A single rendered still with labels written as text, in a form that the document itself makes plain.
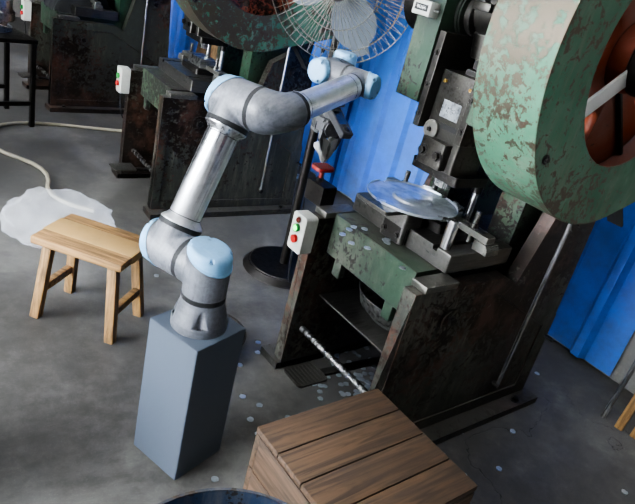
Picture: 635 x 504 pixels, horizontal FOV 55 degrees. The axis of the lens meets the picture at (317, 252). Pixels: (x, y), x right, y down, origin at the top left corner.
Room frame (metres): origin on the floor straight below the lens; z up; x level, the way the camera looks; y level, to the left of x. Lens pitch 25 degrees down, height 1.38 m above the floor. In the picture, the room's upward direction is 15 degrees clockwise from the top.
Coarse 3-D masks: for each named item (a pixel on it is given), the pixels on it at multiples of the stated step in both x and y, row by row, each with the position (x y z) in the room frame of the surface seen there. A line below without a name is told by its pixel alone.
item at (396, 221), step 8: (360, 192) 1.74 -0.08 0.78; (368, 192) 1.76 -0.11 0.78; (368, 200) 1.69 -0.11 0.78; (376, 200) 1.70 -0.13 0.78; (376, 208) 1.66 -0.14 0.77; (384, 208) 1.65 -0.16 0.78; (384, 216) 1.79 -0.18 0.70; (392, 216) 1.77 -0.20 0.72; (400, 216) 1.74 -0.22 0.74; (408, 216) 1.73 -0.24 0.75; (384, 224) 1.78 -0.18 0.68; (392, 224) 1.76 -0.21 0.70; (400, 224) 1.74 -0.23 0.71; (408, 224) 1.73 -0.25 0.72; (416, 224) 1.75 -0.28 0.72; (384, 232) 1.78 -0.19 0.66; (392, 232) 1.75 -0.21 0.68; (400, 232) 1.73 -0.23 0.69; (392, 240) 1.74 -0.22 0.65; (400, 240) 1.73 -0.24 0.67
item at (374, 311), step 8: (360, 280) 1.90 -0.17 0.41; (360, 288) 1.84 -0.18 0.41; (368, 288) 1.96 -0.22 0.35; (360, 296) 1.84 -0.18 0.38; (368, 296) 1.94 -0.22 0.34; (376, 296) 1.97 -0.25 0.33; (368, 304) 1.78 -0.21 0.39; (376, 304) 1.94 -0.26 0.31; (368, 312) 1.78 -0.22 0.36; (376, 312) 1.75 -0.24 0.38; (376, 320) 1.77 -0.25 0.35; (384, 320) 1.74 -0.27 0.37; (384, 328) 1.78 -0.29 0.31
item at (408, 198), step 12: (396, 180) 1.93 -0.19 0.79; (372, 192) 1.76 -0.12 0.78; (384, 192) 1.79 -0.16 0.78; (396, 192) 1.80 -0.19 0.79; (408, 192) 1.83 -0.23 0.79; (420, 192) 1.88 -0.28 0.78; (432, 192) 1.91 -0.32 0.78; (384, 204) 1.68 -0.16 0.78; (396, 204) 1.71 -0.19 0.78; (408, 204) 1.73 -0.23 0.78; (420, 204) 1.75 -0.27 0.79; (432, 204) 1.79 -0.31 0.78; (444, 204) 1.82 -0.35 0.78; (420, 216) 1.65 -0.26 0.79; (432, 216) 1.69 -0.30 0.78; (444, 216) 1.71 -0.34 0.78
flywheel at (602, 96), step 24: (624, 24) 1.53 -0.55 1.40; (624, 48) 1.52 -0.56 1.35; (600, 72) 1.52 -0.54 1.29; (624, 72) 1.50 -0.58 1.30; (600, 96) 1.45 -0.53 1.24; (624, 96) 1.63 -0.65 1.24; (600, 120) 1.59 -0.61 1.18; (624, 120) 1.67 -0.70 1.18; (600, 144) 1.62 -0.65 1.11; (624, 144) 1.71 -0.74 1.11
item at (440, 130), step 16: (448, 80) 1.85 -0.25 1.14; (464, 80) 1.81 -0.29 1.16; (448, 96) 1.84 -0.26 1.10; (464, 96) 1.80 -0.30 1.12; (432, 112) 1.87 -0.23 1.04; (448, 112) 1.83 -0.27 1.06; (432, 128) 1.84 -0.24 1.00; (448, 128) 1.81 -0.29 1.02; (432, 144) 1.80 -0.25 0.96; (448, 144) 1.79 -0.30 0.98; (432, 160) 1.79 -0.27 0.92; (448, 160) 1.78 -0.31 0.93; (464, 160) 1.80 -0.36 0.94
